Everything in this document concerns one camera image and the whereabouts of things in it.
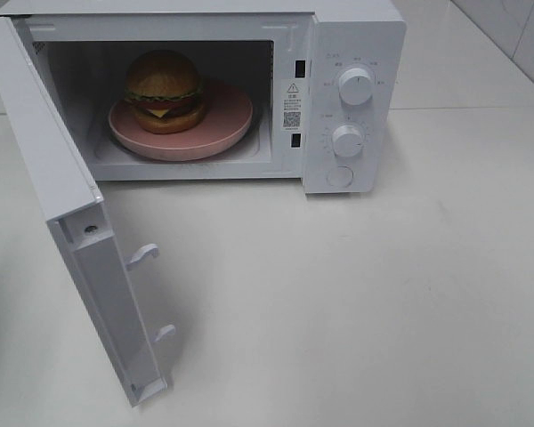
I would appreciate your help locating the round white door button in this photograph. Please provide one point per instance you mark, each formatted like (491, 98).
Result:
(340, 177)

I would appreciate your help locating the pink round plate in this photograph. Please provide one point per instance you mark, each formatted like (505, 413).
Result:
(208, 127)

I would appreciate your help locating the toy burger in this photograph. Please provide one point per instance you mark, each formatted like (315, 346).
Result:
(165, 92)

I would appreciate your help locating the white microwave door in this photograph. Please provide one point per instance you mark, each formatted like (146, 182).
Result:
(75, 213)

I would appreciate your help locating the glass microwave turntable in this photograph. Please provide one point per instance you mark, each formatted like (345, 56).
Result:
(260, 111)

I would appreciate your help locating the lower white microwave knob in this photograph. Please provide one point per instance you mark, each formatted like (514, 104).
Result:
(347, 141)

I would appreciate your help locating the white microwave knob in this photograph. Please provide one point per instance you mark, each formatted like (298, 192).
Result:
(347, 141)
(356, 85)

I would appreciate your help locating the white microwave oven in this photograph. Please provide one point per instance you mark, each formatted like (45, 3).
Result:
(287, 55)

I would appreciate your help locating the upper white microwave knob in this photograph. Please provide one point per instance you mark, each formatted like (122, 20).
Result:
(356, 85)

